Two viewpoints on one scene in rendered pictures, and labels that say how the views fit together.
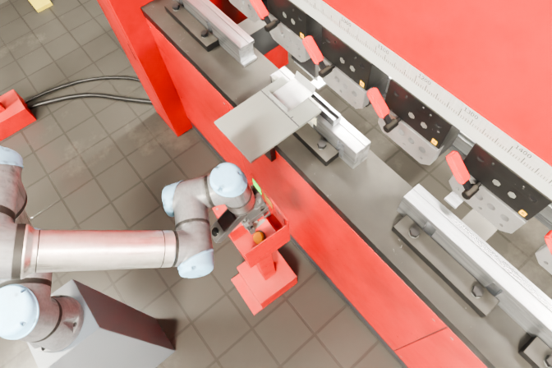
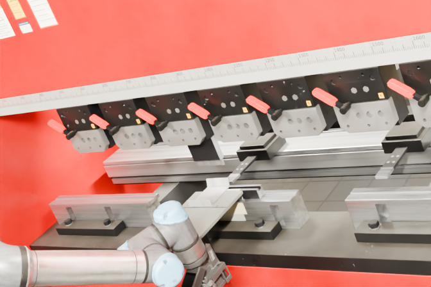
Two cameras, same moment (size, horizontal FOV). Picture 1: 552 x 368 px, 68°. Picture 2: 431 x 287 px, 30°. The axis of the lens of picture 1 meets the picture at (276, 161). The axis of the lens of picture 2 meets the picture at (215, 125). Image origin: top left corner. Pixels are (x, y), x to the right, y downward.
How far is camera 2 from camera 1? 1.40 m
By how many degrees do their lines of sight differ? 42
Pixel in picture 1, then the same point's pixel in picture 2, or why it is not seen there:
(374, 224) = (340, 246)
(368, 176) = (317, 225)
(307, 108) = (228, 195)
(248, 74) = not seen: hidden behind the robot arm
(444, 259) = (410, 226)
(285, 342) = not seen: outside the picture
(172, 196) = (126, 245)
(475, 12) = not seen: outside the picture
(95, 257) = (80, 259)
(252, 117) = not seen: hidden behind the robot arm
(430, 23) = (245, 21)
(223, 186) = (166, 212)
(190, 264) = (161, 260)
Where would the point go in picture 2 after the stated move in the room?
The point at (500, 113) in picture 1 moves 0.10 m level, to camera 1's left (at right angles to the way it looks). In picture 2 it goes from (312, 38) to (276, 56)
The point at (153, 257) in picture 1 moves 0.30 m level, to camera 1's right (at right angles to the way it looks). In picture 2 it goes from (127, 259) to (244, 195)
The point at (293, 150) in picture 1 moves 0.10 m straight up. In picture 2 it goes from (236, 246) to (224, 218)
